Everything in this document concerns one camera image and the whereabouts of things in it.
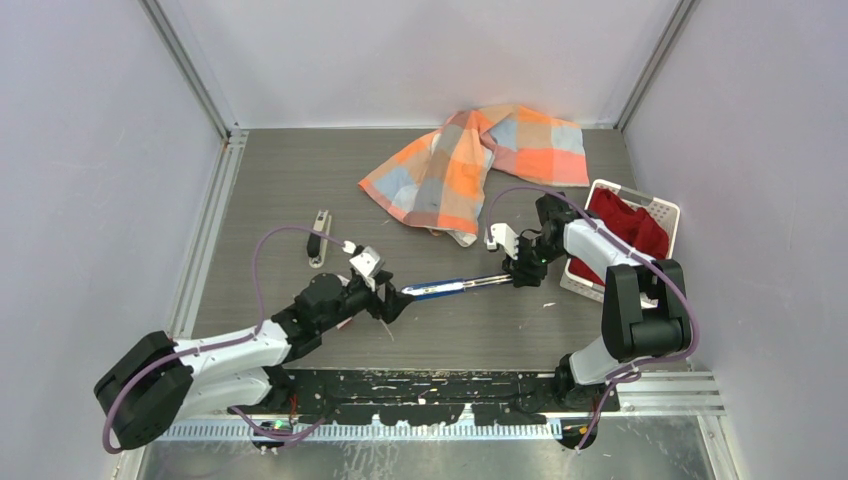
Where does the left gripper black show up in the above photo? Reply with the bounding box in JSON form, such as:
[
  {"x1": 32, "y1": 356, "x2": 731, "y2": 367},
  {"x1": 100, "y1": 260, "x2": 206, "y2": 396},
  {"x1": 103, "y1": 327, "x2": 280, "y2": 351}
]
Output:
[{"x1": 317, "y1": 271, "x2": 413, "y2": 333}]

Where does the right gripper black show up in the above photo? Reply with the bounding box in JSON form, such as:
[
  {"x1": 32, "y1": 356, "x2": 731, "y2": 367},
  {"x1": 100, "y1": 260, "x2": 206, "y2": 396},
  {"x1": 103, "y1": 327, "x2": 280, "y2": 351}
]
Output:
[{"x1": 503, "y1": 234, "x2": 568, "y2": 287}]

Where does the blue stapler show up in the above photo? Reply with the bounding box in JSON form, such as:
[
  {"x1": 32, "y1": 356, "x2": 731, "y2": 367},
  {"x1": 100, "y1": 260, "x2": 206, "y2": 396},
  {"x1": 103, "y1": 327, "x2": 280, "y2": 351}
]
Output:
[{"x1": 401, "y1": 274, "x2": 513, "y2": 300}]

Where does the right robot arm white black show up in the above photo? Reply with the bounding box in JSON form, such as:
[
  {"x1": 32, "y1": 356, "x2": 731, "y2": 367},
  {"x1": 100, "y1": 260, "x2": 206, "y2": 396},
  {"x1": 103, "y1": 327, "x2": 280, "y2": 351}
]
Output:
[{"x1": 487, "y1": 193, "x2": 696, "y2": 411}]

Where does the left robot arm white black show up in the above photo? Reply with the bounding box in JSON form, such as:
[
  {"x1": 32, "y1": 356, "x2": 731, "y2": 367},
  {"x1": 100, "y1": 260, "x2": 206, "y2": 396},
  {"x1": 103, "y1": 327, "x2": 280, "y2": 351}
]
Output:
[{"x1": 93, "y1": 273, "x2": 418, "y2": 454}]

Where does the staple box tray with staples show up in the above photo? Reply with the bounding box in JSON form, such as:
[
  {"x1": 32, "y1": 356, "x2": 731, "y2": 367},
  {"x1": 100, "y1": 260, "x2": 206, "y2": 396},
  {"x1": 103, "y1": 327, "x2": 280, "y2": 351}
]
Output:
[{"x1": 335, "y1": 317, "x2": 353, "y2": 330}]

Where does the black beige stapler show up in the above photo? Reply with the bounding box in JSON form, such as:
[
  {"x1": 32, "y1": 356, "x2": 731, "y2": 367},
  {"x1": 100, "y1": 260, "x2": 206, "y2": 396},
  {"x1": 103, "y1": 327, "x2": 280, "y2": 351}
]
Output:
[{"x1": 306, "y1": 209, "x2": 332, "y2": 269}]

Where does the red cloth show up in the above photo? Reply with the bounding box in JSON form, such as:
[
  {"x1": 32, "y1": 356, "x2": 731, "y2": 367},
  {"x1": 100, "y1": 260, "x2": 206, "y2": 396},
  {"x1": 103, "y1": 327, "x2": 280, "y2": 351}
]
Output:
[{"x1": 588, "y1": 189, "x2": 670, "y2": 259}]

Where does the orange checkered cloth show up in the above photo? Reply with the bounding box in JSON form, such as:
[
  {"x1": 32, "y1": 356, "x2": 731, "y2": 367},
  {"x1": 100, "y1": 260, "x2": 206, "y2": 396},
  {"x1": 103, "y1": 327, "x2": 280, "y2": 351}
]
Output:
[{"x1": 358, "y1": 104, "x2": 589, "y2": 247}]

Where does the white plastic basket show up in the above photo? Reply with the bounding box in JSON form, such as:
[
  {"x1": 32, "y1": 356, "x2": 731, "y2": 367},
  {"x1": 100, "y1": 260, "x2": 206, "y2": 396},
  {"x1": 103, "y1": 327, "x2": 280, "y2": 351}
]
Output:
[{"x1": 559, "y1": 179, "x2": 680, "y2": 302}]

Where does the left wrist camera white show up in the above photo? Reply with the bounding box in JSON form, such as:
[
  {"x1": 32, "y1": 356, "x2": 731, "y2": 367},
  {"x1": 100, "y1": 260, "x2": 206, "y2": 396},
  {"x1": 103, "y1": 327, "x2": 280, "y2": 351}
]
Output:
[{"x1": 342, "y1": 240, "x2": 384, "y2": 292}]

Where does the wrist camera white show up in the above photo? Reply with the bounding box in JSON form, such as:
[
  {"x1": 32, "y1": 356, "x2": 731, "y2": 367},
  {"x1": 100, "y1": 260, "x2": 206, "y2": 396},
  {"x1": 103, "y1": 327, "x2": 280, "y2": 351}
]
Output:
[
  {"x1": 485, "y1": 223, "x2": 519, "y2": 260},
  {"x1": 342, "y1": 240, "x2": 384, "y2": 292}
]

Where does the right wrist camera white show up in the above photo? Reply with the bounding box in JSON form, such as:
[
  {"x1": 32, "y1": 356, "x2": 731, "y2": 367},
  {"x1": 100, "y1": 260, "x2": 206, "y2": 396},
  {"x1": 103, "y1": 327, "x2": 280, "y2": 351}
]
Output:
[{"x1": 485, "y1": 223, "x2": 519, "y2": 260}]

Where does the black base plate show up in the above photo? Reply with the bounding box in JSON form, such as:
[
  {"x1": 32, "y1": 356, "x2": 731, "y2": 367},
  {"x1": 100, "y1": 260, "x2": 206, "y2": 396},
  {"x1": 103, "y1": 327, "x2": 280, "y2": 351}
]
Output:
[{"x1": 239, "y1": 367, "x2": 619, "y2": 427}]

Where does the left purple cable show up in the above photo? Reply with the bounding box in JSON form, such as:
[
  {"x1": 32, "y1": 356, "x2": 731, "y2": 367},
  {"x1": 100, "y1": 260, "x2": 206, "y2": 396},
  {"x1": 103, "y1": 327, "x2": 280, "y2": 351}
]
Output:
[{"x1": 100, "y1": 225, "x2": 349, "y2": 456}]

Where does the aluminium slotted rail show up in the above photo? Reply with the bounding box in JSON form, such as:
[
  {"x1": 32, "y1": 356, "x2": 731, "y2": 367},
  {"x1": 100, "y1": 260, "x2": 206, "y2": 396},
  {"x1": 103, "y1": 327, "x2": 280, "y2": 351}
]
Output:
[{"x1": 159, "y1": 419, "x2": 562, "y2": 442}]

